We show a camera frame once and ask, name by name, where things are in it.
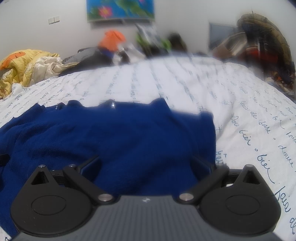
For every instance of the heap of mixed clothes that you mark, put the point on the heap of mixed clothes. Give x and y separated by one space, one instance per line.
242 49

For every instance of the white wall switch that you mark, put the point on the white wall switch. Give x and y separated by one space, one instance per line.
54 20

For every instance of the yellow quilt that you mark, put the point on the yellow quilt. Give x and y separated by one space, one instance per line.
20 67

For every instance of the orange plastic bag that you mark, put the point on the orange plastic bag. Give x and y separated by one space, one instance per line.
112 41

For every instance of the white script-printed bed sheet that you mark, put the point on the white script-printed bed sheet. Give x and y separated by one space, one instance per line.
161 78

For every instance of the blue beaded sweater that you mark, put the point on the blue beaded sweater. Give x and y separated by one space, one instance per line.
129 134

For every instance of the flower wall poster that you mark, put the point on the flower wall poster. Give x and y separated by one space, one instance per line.
120 9

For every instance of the brown padded jacket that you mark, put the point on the brown padded jacket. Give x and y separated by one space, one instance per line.
270 37

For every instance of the pile of dark clothes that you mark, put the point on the pile of dark clothes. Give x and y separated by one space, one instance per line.
87 56

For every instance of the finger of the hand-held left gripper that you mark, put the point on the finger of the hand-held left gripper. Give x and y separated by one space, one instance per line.
3 160

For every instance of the dark olive bag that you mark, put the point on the dark olive bag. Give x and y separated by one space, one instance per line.
177 42

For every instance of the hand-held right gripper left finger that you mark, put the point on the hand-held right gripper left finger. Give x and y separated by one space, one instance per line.
89 168

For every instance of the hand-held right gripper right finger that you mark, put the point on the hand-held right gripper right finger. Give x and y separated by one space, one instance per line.
203 168

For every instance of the grey board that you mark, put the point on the grey board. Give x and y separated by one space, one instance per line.
218 34

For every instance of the cream cloth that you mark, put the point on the cream cloth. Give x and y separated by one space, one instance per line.
52 66

